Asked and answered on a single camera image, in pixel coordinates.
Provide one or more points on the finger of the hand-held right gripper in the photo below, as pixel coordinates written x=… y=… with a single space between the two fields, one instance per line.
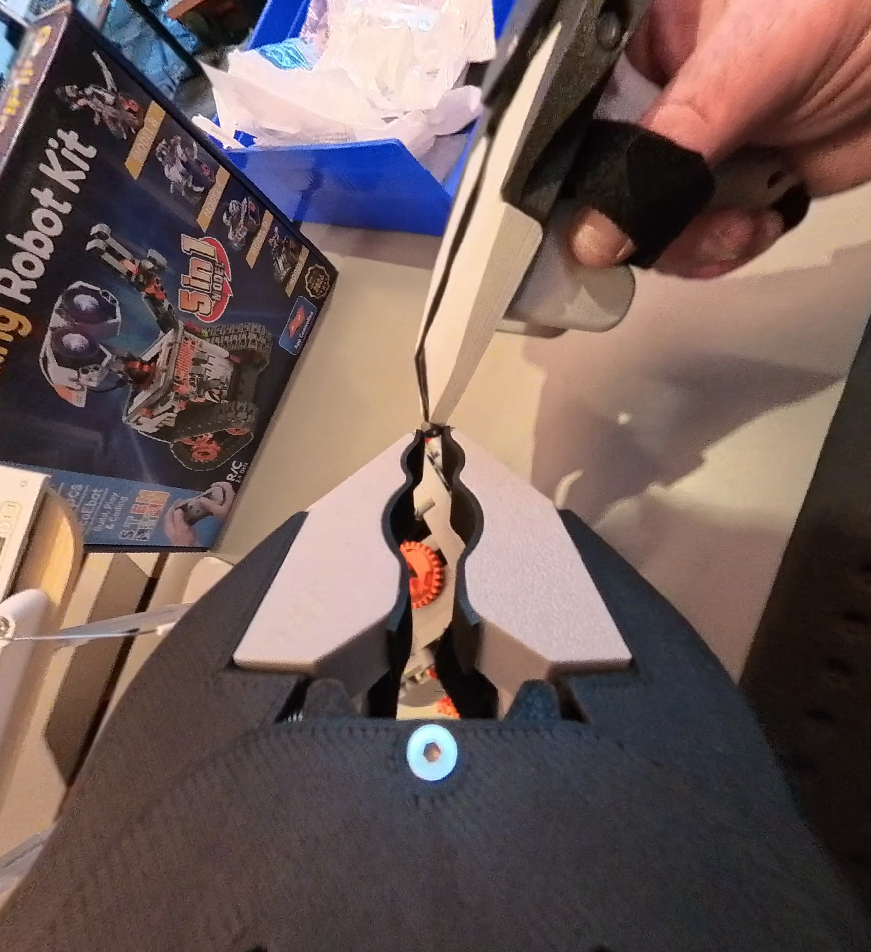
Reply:
x=438 y=283
x=488 y=268

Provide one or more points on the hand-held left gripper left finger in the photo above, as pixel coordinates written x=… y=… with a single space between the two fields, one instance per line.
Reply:
x=324 y=595

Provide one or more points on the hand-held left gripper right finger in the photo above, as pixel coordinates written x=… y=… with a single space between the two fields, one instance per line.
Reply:
x=547 y=595

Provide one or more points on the grey orange toy brick assembly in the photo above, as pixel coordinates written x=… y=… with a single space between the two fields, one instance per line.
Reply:
x=428 y=573

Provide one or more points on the person's right hand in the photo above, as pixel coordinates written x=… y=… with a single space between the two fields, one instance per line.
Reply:
x=792 y=89

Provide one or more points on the blue plastic bin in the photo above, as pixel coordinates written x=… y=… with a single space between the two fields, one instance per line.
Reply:
x=361 y=179

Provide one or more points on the clear plastic bags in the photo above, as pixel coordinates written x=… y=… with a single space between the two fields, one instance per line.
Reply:
x=346 y=67

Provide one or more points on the black perforated armrest pad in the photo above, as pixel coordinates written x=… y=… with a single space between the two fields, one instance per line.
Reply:
x=844 y=595

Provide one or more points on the dark robot kit box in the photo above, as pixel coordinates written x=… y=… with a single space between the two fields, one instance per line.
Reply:
x=93 y=298

